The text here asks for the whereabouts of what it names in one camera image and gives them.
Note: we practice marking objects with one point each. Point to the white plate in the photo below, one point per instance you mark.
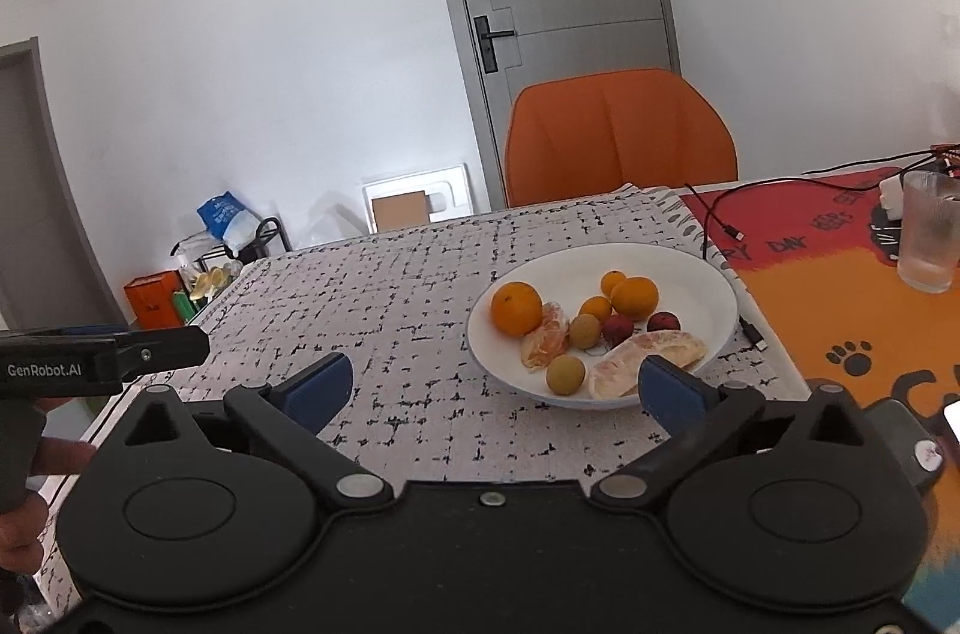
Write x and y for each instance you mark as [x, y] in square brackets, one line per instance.
[675, 274]

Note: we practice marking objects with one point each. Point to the peeled mandarin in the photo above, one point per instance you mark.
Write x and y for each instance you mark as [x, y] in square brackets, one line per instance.
[546, 345]

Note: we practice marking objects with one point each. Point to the blue white bag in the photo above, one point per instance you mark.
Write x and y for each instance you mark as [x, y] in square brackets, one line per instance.
[225, 221]

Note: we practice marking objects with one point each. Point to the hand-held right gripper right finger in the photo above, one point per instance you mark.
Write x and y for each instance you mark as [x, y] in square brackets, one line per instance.
[671, 390]

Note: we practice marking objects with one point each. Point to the black rack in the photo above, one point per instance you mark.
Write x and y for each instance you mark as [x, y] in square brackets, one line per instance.
[270, 229]

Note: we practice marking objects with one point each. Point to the dark grey device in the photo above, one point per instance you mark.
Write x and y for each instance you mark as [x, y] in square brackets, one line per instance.
[896, 439]

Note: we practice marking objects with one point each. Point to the white charger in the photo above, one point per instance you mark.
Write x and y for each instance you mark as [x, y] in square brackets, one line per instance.
[892, 199]

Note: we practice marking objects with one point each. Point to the white black patterned tablecloth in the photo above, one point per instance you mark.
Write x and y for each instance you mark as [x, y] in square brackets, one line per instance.
[375, 274]

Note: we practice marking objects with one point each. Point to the grey door frame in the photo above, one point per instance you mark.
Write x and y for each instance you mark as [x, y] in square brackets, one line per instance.
[45, 154]

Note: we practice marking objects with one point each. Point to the peeled pomelo segment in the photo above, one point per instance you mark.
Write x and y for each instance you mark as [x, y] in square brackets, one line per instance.
[622, 367]

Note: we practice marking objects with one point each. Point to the white foam frame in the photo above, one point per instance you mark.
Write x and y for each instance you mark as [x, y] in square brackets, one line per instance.
[454, 184]

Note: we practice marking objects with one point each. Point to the yellow longan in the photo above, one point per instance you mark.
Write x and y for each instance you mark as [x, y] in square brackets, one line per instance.
[585, 331]
[565, 374]

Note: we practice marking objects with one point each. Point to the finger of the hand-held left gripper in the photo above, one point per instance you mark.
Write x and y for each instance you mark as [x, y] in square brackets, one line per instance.
[94, 329]
[169, 349]

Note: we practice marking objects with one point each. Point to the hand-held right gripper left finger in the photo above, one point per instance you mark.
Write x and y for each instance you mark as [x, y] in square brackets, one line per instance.
[322, 382]

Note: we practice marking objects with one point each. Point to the dark red fruit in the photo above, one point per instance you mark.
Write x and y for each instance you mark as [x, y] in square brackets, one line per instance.
[663, 321]

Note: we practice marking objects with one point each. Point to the brown cardboard sheet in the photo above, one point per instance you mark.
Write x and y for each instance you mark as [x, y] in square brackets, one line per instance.
[401, 211]

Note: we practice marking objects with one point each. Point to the large orange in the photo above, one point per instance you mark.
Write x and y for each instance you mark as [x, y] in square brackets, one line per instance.
[517, 307]

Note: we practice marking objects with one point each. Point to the person's left hand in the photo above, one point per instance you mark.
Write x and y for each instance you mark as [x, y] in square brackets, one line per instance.
[64, 458]

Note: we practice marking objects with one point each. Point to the medium orange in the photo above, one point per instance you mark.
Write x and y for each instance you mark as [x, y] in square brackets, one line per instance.
[637, 296]

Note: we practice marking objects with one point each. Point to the yellow bundle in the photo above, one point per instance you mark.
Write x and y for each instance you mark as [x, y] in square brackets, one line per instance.
[214, 280]

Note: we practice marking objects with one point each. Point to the orange chair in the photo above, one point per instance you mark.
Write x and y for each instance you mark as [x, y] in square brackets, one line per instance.
[615, 139]

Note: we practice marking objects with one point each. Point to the small orange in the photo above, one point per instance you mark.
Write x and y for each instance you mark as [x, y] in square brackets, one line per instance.
[596, 309]
[613, 283]

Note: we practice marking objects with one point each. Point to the ribbed glass cup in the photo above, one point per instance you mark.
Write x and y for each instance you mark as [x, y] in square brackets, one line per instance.
[930, 236]

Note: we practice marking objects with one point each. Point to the orange box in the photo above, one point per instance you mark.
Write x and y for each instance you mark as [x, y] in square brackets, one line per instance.
[154, 300]

